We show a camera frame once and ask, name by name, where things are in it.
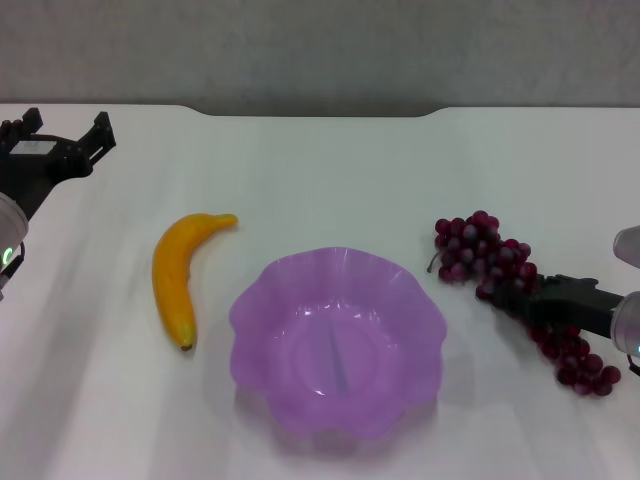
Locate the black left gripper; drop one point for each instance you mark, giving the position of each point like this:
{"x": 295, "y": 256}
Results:
{"x": 35, "y": 160}

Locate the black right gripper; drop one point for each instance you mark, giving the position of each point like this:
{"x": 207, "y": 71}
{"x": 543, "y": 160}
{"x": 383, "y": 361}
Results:
{"x": 580, "y": 307}

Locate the dark red grape bunch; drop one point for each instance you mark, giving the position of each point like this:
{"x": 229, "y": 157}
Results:
{"x": 475, "y": 250}

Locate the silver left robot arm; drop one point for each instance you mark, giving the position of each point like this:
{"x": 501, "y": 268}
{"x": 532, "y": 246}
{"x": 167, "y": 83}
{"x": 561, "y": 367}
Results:
{"x": 9, "y": 225}

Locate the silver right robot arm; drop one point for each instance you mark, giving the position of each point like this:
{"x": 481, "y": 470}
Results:
{"x": 629, "y": 325}

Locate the yellow banana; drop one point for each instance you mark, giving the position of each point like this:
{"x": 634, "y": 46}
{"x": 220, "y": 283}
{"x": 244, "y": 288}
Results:
{"x": 172, "y": 270}

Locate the purple scalloped plastic bowl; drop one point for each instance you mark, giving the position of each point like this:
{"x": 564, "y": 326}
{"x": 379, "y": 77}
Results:
{"x": 350, "y": 310}

